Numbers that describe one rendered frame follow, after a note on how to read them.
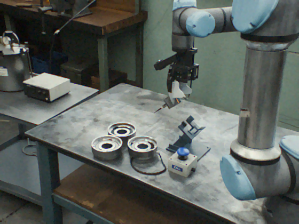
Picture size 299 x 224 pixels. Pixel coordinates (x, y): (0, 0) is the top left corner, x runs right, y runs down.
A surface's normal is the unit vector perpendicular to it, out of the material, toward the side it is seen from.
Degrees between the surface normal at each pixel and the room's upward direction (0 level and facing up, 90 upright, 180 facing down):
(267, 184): 86
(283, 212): 73
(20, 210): 0
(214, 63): 90
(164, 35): 90
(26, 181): 0
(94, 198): 0
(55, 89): 90
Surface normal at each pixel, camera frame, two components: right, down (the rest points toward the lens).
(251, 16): -0.94, 0.00
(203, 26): 0.32, 0.36
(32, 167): 0.02, -0.90
